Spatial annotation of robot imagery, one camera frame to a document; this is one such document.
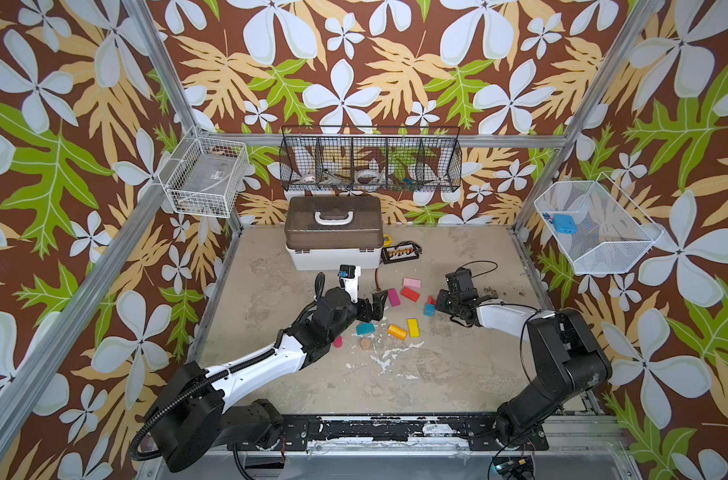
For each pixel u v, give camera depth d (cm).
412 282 105
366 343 88
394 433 75
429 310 95
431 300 96
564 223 87
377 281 104
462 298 75
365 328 92
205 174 86
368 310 70
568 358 47
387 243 115
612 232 77
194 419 41
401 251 111
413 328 93
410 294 100
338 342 89
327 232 91
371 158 98
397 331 91
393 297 101
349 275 68
